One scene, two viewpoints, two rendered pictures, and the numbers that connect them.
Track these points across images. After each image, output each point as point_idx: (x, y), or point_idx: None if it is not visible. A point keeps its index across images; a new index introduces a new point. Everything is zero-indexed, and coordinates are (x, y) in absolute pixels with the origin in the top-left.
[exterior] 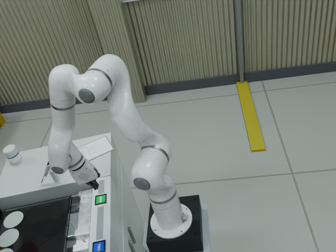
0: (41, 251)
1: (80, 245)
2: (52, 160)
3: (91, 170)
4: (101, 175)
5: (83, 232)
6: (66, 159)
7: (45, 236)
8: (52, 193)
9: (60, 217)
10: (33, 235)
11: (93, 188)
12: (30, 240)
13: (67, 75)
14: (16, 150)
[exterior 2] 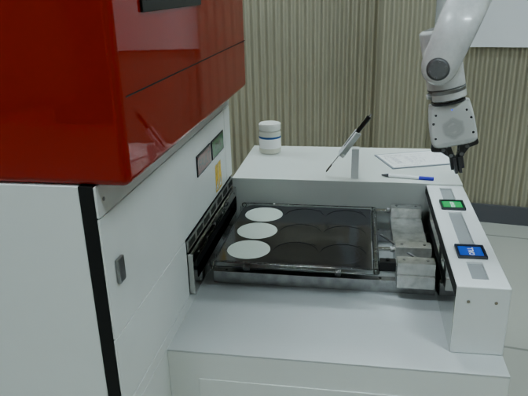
0: (328, 254)
1: (413, 258)
2: (440, 42)
3: (473, 118)
4: (443, 183)
5: (415, 246)
6: (467, 45)
7: (332, 240)
8: (339, 196)
9: (357, 225)
10: (306, 236)
11: (454, 166)
12: (301, 240)
13: None
14: (279, 130)
